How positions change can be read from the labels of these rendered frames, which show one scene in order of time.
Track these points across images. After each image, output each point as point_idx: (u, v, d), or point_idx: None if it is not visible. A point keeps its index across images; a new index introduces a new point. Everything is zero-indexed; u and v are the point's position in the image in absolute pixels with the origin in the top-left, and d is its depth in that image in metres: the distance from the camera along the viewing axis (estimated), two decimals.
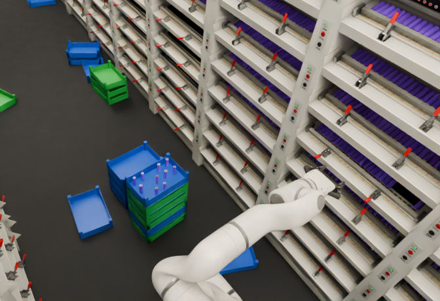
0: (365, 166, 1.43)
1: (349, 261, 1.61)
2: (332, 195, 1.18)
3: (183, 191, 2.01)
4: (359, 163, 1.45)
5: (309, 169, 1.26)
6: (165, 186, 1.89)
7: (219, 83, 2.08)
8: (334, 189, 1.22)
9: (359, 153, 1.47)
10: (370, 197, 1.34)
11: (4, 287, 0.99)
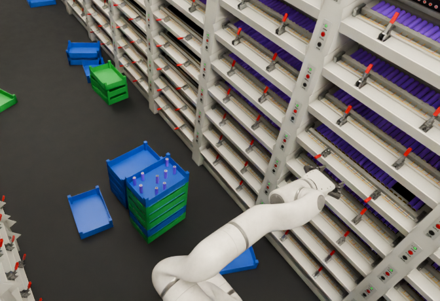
0: (365, 166, 1.43)
1: (349, 261, 1.61)
2: (332, 195, 1.18)
3: (183, 191, 2.01)
4: (359, 163, 1.45)
5: (309, 169, 1.26)
6: (165, 186, 1.89)
7: (219, 83, 2.08)
8: (334, 189, 1.22)
9: (359, 153, 1.47)
10: (370, 197, 1.34)
11: (4, 287, 0.99)
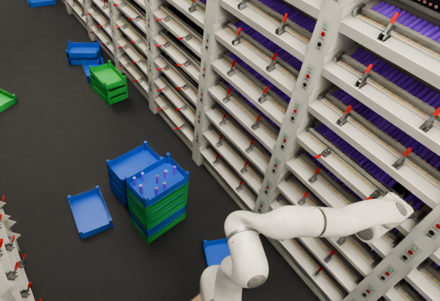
0: (365, 166, 1.43)
1: (349, 261, 1.61)
2: (384, 195, 1.26)
3: (183, 191, 2.01)
4: (359, 163, 1.45)
5: None
6: (165, 186, 1.89)
7: (219, 83, 2.08)
8: None
9: (359, 153, 1.47)
10: (370, 197, 1.34)
11: (4, 287, 0.99)
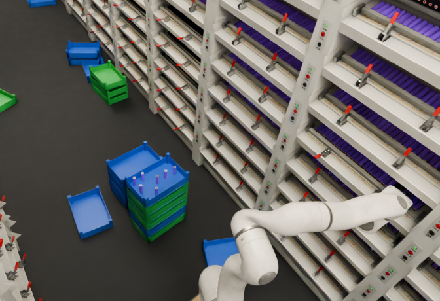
0: (365, 166, 1.43)
1: (349, 261, 1.61)
2: (385, 189, 1.30)
3: (183, 191, 2.01)
4: (359, 163, 1.45)
5: None
6: (406, 188, 1.34)
7: (219, 83, 2.08)
8: None
9: (359, 153, 1.47)
10: None
11: (4, 287, 0.99)
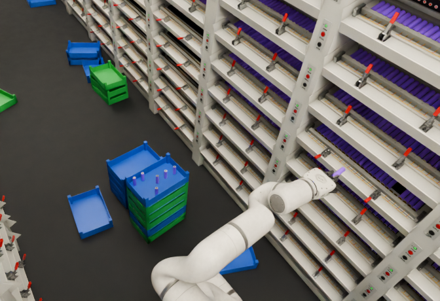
0: (365, 166, 1.43)
1: (349, 261, 1.61)
2: None
3: (183, 191, 2.01)
4: (359, 163, 1.45)
5: None
6: (403, 192, 1.35)
7: (219, 83, 2.08)
8: (325, 175, 1.24)
9: (359, 153, 1.47)
10: (370, 197, 1.34)
11: (4, 287, 0.99)
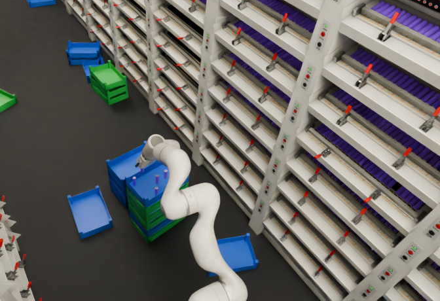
0: (365, 166, 1.43)
1: (349, 261, 1.61)
2: None
3: None
4: (359, 163, 1.45)
5: None
6: (403, 192, 1.35)
7: (219, 83, 2.08)
8: None
9: (359, 153, 1.47)
10: (370, 197, 1.34)
11: (4, 287, 0.99)
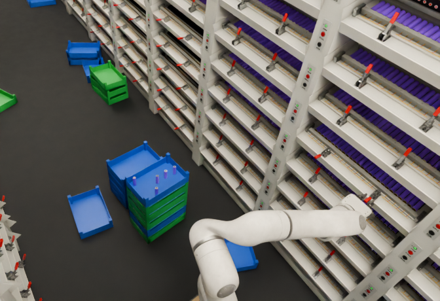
0: (365, 166, 1.43)
1: (349, 261, 1.61)
2: (368, 217, 1.25)
3: (183, 191, 2.01)
4: (359, 163, 1.45)
5: None
6: (403, 192, 1.35)
7: (219, 83, 2.08)
8: None
9: (359, 153, 1.47)
10: (370, 197, 1.34)
11: (4, 287, 0.99)
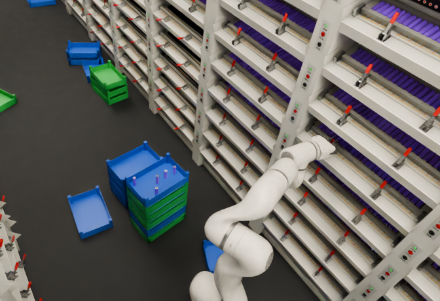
0: (367, 164, 1.44)
1: (349, 261, 1.61)
2: (332, 153, 1.40)
3: (183, 191, 2.01)
4: (361, 161, 1.45)
5: None
6: (406, 189, 1.36)
7: (219, 83, 2.08)
8: None
9: None
10: (380, 188, 1.34)
11: (4, 287, 0.99)
